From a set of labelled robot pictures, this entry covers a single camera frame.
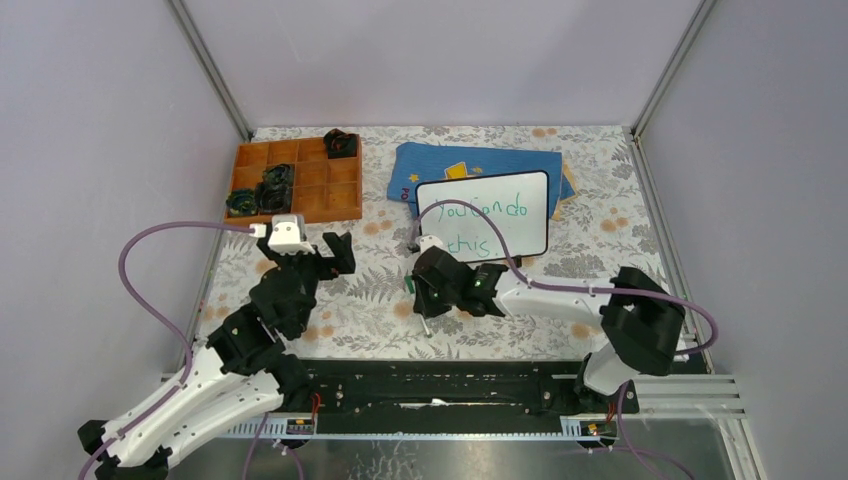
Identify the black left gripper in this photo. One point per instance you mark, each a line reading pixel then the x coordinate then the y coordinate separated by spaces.
pixel 341 247

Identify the aluminium frame post right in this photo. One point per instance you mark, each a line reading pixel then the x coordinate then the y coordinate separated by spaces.
pixel 668 252

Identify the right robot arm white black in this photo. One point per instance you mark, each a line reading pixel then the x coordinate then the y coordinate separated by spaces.
pixel 642 323

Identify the aluminium frame post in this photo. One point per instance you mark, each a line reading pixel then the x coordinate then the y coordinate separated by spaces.
pixel 668 252
pixel 194 39

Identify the white board with black frame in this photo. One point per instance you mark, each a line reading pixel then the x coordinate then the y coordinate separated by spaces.
pixel 487 218

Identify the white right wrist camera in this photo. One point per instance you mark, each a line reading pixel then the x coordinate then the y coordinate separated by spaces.
pixel 423 243

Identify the blue green rolled sock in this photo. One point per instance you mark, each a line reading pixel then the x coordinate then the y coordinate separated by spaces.
pixel 241 203

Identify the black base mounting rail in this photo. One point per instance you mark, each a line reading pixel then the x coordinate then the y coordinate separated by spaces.
pixel 354 387

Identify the dark rolled sock with orange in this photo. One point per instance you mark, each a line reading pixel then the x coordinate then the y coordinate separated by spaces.
pixel 340 144

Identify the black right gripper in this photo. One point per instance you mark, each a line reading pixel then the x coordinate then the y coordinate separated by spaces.
pixel 423 305

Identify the black rolled sock middle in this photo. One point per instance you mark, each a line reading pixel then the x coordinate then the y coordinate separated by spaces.
pixel 273 199

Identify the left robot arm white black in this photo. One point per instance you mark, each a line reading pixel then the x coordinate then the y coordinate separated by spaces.
pixel 241 369

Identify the green marker cap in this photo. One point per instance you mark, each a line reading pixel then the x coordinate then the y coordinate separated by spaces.
pixel 410 284

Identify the slotted grey cable duct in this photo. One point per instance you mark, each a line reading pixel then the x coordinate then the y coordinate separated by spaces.
pixel 426 424

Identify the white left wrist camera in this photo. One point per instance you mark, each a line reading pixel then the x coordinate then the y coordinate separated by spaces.
pixel 285 233

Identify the aluminium frame post left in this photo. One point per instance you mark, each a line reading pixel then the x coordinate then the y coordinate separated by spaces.
pixel 194 39

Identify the wooden compartment tray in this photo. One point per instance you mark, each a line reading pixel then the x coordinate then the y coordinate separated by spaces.
pixel 324 190

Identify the blue cartoon print cloth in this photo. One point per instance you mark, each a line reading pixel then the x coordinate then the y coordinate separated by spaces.
pixel 418 163

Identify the floral patterned tablecloth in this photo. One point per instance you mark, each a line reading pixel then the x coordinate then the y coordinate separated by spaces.
pixel 369 314

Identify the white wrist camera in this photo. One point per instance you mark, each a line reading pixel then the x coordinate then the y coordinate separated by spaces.
pixel 423 243
pixel 285 233

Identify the dark rolled sock with green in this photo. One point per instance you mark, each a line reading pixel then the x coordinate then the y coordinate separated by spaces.
pixel 278 176

